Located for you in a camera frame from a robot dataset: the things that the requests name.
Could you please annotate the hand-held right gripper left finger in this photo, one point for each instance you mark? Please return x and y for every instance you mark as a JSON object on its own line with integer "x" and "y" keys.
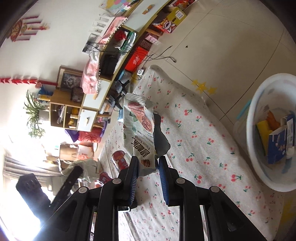
{"x": 134, "y": 185}

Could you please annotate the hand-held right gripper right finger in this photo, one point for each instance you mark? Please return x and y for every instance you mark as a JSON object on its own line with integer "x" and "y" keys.
{"x": 165, "y": 185}

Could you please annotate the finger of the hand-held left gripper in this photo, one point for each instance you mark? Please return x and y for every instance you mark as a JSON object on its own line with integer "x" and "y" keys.
{"x": 69, "y": 183}

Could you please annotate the white nut snack packet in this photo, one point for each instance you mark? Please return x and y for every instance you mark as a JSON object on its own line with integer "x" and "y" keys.
{"x": 138, "y": 129}

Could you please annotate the white plastic basin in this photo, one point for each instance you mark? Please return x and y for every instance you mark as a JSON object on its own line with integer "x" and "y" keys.
{"x": 257, "y": 162}

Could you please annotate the yellow sponge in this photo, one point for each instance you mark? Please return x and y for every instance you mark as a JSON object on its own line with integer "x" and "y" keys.
{"x": 262, "y": 132}

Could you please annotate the blue and white carton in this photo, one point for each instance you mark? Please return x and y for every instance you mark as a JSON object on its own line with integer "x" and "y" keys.
{"x": 277, "y": 144}

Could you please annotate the orange plastic wrapper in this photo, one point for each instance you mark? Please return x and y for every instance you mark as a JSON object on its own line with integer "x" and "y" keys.
{"x": 272, "y": 120}

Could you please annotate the grey curtain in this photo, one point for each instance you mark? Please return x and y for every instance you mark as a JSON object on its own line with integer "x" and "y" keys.
{"x": 27, "y": 165}

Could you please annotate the red drink can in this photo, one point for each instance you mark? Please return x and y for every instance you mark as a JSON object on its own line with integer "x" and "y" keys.
{"x": 104, "y": 177}
{"x": 120, "y": 160}

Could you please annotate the cardboard boxes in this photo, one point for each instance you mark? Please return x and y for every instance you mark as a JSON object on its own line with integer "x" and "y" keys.
{"x": 69, "y": 151}

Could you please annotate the cherry print tablecloth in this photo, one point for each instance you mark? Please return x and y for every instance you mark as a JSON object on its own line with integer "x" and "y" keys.
{"x": 196, "y": 150}

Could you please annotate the red bag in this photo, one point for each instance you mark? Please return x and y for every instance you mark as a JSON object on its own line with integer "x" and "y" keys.
{"x": 90, "y": 136}

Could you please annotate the potted green plant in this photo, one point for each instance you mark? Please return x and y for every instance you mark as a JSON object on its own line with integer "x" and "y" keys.
{"x": 34, "y": 113}

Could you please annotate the wooden cabinet with white drawers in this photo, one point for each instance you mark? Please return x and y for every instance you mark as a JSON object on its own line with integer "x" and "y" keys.
{"x": 92, "y": 104}

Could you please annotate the framed picture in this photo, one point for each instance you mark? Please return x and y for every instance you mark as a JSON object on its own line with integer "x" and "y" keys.
{"x": 69, "y": 80}

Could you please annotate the yellow star sticker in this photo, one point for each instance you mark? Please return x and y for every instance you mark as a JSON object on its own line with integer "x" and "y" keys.
{"x": 212, "y": 90}
{"x": 202, "y": 87}
{"x": 196, "y": 82}

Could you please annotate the red firecracker decoration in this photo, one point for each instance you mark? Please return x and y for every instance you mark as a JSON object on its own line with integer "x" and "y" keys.
{"x": 20, "y": 81}

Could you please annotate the pink cloth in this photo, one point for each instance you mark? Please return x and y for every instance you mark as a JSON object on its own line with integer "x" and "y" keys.
{"x": 91, "y": 74}

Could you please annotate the white charger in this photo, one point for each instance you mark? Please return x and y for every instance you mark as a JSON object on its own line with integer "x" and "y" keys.
{"x": 140, "y": 72}

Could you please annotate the flat red box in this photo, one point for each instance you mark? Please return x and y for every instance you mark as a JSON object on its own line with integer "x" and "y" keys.
{"x": 136, "y": 59}

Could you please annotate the power strip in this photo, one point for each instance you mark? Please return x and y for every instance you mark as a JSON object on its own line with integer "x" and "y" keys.
{"x": 90, "y": 42}

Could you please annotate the green silver foil bag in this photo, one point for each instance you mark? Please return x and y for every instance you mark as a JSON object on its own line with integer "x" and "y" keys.
{"x": 127, "y": 40}

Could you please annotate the red printed box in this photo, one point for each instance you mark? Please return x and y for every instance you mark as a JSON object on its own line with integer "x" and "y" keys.
{"x": 165, "y": 26}

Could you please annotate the yellow cardboard box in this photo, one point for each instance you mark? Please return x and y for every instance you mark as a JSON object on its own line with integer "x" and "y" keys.
{"x": 177, "y": 15}

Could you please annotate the colourful map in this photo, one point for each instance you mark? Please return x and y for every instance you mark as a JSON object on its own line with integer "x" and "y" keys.
{"x": 115, "y": 4}

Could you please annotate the red wall ornament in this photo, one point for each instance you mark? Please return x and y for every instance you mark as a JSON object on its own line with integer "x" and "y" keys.
{"x": 17, "y": 30}

